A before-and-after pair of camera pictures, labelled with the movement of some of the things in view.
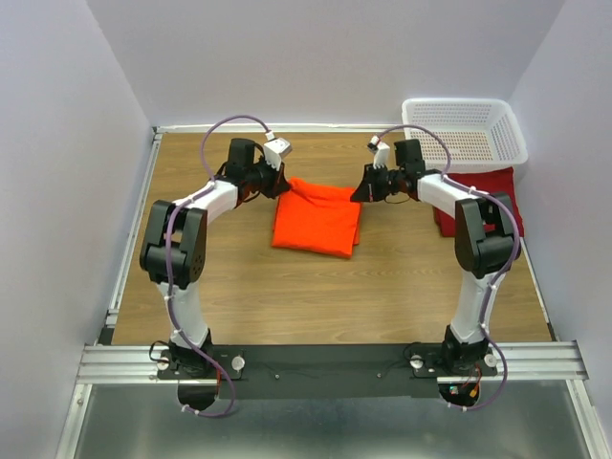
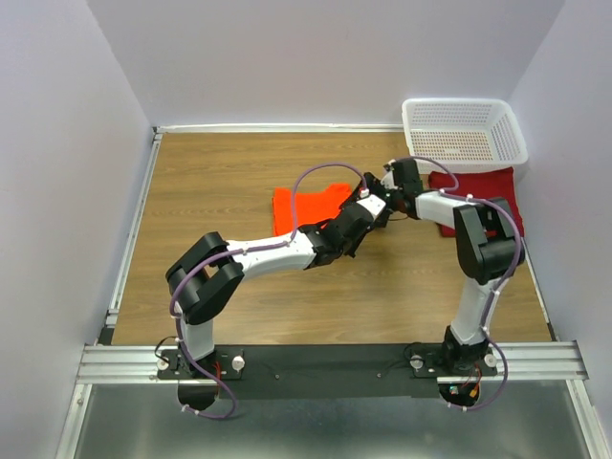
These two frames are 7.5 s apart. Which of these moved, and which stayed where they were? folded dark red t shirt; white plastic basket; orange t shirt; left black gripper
Moved: left black gripper
Stayed: orange t shirt; folded dark red t shirt; white plastic basket
